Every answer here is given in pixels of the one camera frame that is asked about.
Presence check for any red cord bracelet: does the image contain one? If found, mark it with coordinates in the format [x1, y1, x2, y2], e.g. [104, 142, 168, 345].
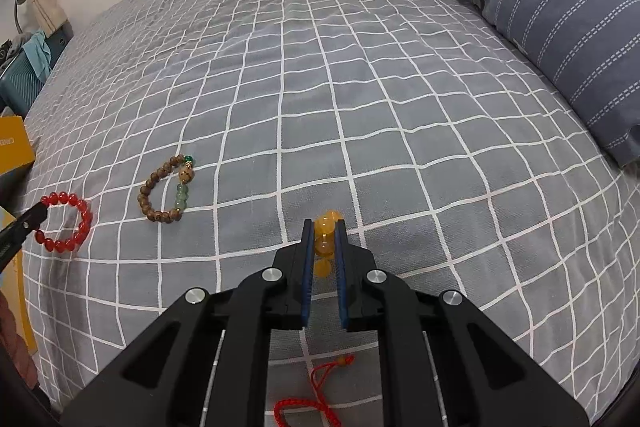
[273, 354, 357, 427]

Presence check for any desk lamp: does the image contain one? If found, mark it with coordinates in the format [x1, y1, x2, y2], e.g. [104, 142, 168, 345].
[11, 0, 30, 35]

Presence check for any grey checked bed sheet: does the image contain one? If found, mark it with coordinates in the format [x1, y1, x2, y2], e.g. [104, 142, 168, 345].
[21, 0, 632, 427]

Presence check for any red bead bracelet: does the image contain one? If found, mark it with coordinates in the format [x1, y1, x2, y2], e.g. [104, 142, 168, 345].
[33, 191, 94, 254]

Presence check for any yellow bead bracelet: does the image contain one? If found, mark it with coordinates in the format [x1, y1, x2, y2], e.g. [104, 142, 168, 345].
[313, 209, 345, 281]

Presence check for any yellow cardboard box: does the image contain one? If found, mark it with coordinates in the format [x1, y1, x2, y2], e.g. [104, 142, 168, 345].
[0, 114, 37, 175]

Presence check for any brown and green bead bracelet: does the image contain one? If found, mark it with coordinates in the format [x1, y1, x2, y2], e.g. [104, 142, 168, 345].
[138, 154, 196, 224]

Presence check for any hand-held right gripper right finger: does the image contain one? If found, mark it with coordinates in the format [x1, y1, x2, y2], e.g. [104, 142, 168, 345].
[335, 219, 589, 427]

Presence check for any teal cloth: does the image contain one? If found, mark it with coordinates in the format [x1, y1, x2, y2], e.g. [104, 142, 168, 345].
[22, 32, 55, 80]

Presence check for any yellow bag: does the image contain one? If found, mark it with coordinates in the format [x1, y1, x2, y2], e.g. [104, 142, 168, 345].
[0, 212, 40, 353]

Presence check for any dark red cloth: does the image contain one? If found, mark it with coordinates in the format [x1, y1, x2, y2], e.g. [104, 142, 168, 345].
[0, 291, 40, 390]

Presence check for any blue striped pillow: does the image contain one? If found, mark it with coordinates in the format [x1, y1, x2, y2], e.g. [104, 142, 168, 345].
[387, 0, 640, 168]

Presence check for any teal ribbed suitcase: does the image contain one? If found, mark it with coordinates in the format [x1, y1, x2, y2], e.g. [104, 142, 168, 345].
[0, 49, 51, 115]

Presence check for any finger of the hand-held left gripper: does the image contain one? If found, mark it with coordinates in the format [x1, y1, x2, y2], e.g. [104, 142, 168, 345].
[0, 202, 50, 242]
[0, 232, 32, 272]

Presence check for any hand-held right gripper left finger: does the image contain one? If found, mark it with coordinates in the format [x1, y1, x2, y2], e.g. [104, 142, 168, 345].
[59, 219, 315, 427]

